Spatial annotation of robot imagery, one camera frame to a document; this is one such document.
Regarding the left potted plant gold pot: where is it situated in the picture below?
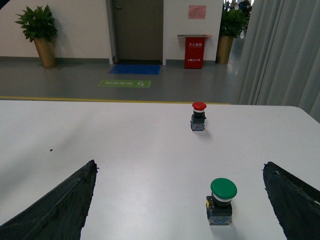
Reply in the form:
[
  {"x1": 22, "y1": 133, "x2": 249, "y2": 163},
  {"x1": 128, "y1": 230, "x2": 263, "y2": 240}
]
[{"x1": 16, "y1": 5, "x2": 58, "y2": 68}]

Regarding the red push button switch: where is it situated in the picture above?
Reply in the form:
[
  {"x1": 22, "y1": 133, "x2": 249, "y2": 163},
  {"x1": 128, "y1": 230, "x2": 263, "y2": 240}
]
[{"x1": 190, "y1": 101, "x2": 207, "y2": 131}]

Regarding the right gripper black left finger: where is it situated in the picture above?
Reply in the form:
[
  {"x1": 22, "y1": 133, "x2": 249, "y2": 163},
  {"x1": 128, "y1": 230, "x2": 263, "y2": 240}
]
[{"x1": 0, "y1": 160, "x2": 98, "y2": 240}]

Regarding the grey curtain right side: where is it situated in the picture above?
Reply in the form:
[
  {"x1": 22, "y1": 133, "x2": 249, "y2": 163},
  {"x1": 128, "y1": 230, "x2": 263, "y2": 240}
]
[{"x1": 237, "y1": 0, "x2": 320, "y2": 120}]

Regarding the red fire extinguisher box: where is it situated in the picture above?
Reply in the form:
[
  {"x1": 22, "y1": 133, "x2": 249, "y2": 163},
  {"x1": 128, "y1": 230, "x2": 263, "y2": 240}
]
[{"x1": 177, "y1": 34, "x2": 212, "y2": 69}]

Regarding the grey door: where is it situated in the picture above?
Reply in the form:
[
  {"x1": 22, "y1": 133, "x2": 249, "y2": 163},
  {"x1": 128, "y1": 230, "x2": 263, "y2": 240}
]
[{"x1": 112, "y1": 0, "x2": 164, "y2": 63}]

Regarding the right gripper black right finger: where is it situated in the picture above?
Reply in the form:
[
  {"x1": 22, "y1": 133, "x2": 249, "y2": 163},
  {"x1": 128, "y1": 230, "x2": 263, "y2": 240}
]
[{"x1": 263, "y1": 161, "x2": 320, "y2": 240}]

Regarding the blue floor mat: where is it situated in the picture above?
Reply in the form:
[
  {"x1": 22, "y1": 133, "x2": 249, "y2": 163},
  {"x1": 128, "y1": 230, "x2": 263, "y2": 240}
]
[{"x1": 108, "y1": 64, "x2": 161, "y2": 75}]

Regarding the green floor sign sticker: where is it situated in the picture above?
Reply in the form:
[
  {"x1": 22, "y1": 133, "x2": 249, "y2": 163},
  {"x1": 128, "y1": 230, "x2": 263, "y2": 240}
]
[{"x1": 97, "y1": 80, "x2": 152, "y2": 88}]

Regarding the pink wall notice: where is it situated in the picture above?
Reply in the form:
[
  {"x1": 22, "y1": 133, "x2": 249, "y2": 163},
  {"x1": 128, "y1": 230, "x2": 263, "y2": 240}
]
[{"x1": 188, "y1": 5, "x2": 207, "y2": 20}]

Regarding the potted plant gold pot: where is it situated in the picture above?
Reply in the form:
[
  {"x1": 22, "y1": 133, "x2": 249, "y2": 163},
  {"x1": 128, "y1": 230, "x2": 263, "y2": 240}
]
[
  {"x1": 215, "y1": 9, "x2": 248, "y2": 65},
  {"x1": 16, "y1": 5, "x2": 58, "y2": 68}
]

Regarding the right potted plant gold pot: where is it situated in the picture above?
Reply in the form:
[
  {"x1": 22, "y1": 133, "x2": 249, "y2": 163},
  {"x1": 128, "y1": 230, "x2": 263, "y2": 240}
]
[{"x1": 215, "y1": 9, "x2": 248, "y2": 65}]

